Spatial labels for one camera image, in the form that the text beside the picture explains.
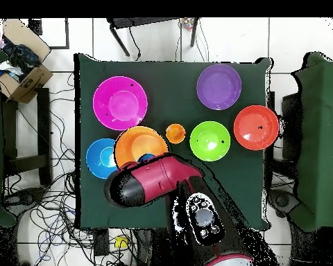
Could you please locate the black chair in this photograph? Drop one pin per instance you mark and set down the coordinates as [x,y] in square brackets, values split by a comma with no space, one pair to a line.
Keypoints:
[291,127]

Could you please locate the black pedestal foot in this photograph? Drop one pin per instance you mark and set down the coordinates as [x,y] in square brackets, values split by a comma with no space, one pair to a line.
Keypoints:
[283,202]
[22,198]

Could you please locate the purple bowl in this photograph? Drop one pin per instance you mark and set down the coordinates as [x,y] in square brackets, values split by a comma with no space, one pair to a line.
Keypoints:
[219,87]

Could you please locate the large red-orange bowl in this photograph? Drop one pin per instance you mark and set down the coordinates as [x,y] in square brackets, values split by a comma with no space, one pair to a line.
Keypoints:
[255,127]

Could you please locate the cardboard box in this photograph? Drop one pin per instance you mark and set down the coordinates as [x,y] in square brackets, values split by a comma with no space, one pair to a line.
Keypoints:
[30,80]

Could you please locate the black metal frame table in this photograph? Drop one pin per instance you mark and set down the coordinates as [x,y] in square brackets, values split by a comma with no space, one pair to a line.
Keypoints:
[144,22]

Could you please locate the large orange bowl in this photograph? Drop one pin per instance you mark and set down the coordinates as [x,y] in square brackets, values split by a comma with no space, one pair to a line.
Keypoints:
[138,141]

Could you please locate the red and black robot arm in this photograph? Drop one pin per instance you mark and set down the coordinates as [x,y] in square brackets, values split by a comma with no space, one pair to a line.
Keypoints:
[155,177]

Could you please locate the black power adapter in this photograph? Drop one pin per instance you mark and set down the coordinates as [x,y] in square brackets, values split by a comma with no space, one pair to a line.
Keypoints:
[101,241]

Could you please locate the dark clothes pile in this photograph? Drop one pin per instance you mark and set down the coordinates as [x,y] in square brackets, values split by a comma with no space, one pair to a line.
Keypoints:
[22,59]

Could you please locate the black bench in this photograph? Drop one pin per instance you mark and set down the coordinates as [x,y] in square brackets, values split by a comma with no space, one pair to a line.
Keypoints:
[44,133]

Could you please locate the pink bowl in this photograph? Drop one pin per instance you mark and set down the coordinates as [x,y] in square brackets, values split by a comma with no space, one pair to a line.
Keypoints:
[120,103]

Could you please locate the dark green table cloth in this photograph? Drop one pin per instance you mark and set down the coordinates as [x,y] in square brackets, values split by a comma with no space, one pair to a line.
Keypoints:
[238,180]

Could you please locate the blue cup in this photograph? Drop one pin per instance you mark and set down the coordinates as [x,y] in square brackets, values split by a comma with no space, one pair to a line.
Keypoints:
[146,158]

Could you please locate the orange cup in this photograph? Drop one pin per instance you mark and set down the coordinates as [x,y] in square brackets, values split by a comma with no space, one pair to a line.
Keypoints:
[175,133]

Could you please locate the green bowl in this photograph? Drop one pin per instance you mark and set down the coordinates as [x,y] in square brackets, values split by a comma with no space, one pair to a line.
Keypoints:
[210,141]

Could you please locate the yellow ball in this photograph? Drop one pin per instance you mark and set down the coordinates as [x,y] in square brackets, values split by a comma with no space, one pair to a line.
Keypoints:
[121,242]

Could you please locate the blue round bowl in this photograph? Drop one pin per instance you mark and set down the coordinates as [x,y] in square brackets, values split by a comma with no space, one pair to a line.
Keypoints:
[98,160]

